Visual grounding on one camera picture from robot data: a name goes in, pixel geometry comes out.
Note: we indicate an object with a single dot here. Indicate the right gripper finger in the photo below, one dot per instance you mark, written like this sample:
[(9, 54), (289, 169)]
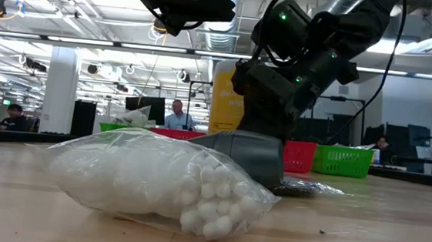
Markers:
[(266, 121)]

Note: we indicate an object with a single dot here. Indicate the dark grey deodorant stick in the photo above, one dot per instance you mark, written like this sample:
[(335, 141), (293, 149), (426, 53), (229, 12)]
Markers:
[(255, 159)]

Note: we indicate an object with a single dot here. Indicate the clear bag of black items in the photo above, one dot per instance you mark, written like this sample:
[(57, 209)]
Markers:
[(303, 187)]

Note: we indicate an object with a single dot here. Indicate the clear bag of cotton swabs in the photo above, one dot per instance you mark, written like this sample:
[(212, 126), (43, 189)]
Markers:
[(133, 117)]

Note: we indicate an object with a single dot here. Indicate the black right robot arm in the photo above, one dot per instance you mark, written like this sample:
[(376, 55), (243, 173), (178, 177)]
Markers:
[(363, 16)]

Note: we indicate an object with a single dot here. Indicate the yellow disinfecting wipes canister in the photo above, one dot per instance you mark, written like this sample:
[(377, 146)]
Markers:
[(222, 110)]

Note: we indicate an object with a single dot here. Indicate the green plastic basket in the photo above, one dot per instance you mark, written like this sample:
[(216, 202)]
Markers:
[(342, 162), (107, 127)]

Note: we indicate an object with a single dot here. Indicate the person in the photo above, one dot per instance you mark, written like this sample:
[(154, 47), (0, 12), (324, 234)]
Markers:
[(179, 120), (14, 120), (382, 143)]

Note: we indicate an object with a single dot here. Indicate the long ceiling light bar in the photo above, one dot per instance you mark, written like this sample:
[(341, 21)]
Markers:
[(79, 41)]

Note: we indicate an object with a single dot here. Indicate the black computer monitor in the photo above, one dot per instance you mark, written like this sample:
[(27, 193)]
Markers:
[(155, 108), (419, 136)]

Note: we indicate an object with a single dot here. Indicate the clear bag of cotton balls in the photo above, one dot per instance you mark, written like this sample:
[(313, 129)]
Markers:
[(138, 176)]

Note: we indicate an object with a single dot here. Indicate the tall black cabinet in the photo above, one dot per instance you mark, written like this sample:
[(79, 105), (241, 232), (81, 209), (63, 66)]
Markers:
[(83, 118)]

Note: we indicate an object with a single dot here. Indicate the white pillar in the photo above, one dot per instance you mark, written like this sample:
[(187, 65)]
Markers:
[(59, 97)]

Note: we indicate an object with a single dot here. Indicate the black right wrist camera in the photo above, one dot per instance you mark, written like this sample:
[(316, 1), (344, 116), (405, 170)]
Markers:
[(240, 76)]

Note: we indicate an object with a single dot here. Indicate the ribbed silver ventilation duct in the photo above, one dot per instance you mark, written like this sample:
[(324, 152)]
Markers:
[(222, 40)]

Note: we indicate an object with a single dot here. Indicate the black metal frame stand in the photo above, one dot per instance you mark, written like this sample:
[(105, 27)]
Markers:
[(189, 103), (363, 117)]

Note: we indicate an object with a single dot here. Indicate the smooth silver ventilation duct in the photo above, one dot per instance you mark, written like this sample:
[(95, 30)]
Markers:
[(341, 1)]

